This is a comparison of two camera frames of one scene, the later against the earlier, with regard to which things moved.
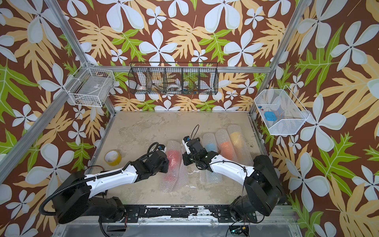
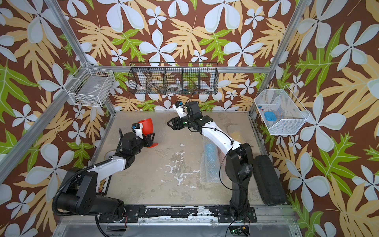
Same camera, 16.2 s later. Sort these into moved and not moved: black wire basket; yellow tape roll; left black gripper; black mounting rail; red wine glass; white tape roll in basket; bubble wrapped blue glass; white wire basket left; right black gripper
Moved: right black gripper; red wine glass; left black gripper
Not moved: white tape roll in basket; yellow tape roll; bubble wrapped blue glass; black wire basket; black mounting rail; white wire basket left
